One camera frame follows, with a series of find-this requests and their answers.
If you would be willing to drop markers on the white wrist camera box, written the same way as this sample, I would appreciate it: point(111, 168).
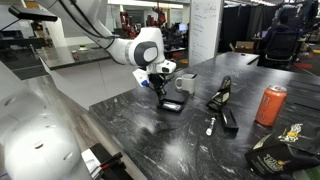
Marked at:
point(140, 77)

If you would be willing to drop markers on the red background robot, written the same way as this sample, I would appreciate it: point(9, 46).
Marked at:
point(128, 25)

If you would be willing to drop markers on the white marker pen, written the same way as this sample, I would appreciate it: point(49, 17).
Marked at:
point(211, 126)

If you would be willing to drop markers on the black digital kitchen scale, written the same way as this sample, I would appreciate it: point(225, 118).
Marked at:
point(176, 97)

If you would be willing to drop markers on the black office chair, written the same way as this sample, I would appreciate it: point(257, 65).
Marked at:
point(281, 46)

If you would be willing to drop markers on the white whiteboard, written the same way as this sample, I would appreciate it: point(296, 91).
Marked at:
point(204, 30)

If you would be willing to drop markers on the black and red device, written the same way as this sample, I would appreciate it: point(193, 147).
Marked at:
point(106, 165)

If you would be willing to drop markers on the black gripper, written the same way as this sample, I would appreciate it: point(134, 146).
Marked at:
point(157, 80)

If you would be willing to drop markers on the white ceramic mug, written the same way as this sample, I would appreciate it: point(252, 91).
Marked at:
point(188, 83)

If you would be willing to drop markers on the black bar stereo camera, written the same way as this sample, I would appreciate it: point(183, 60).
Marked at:
point(31, 14)

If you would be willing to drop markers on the computer monitor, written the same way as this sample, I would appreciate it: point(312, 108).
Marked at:
point(182, 27)

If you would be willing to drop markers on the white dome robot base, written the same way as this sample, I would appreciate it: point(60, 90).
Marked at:
point(33, 146)

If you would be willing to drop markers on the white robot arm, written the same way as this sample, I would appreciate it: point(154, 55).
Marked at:
point(146, 50)

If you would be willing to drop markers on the cardboard box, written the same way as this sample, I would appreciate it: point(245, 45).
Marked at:
point(244, 46)

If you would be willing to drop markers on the black oblong case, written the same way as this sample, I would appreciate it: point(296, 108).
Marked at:
point(229, 119)

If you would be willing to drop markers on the black flat table mat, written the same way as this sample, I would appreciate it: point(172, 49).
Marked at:
point(305, 93)

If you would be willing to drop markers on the seated person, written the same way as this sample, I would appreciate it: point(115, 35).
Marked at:
point(283, 25)

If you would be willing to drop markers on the small jar on counter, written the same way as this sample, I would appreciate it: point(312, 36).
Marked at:
point(75, 55)

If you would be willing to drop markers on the black printed snack bag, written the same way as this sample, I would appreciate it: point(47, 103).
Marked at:
point(283, 153)

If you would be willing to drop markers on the orange drink can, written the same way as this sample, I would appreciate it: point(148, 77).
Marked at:
point(270, 105)

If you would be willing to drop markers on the dark counter top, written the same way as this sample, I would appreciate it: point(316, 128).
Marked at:
point(66, 56)

